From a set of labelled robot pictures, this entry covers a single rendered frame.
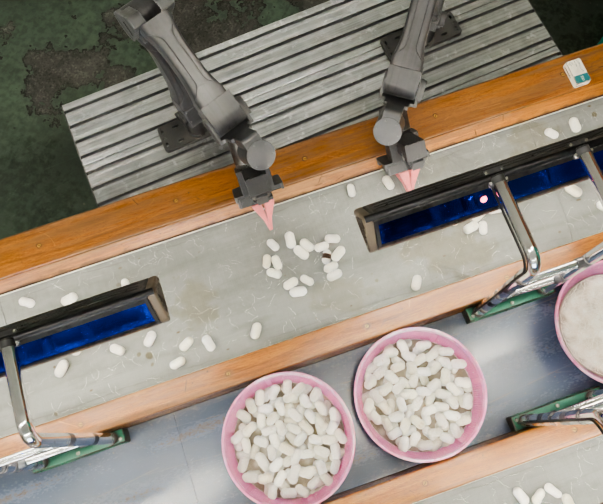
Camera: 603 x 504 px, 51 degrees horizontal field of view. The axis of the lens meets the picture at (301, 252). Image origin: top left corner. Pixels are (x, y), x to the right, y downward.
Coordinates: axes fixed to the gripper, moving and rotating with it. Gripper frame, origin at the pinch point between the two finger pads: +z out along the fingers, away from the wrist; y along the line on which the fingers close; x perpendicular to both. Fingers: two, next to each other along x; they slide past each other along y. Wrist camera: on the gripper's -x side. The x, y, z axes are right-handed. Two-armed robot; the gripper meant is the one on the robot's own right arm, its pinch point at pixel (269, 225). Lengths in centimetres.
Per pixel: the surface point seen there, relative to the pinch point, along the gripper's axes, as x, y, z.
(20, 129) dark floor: 123, -73, -19
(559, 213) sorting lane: -5, 61, 17
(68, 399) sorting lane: -7, -51, 20
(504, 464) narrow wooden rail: -35, 28, 49
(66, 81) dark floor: 131, -52, -29
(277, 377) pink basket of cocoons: -14.6, -8.6, 26.5
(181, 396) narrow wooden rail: -13.5, -28.3, 23.9
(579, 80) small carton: 9, 77, -6
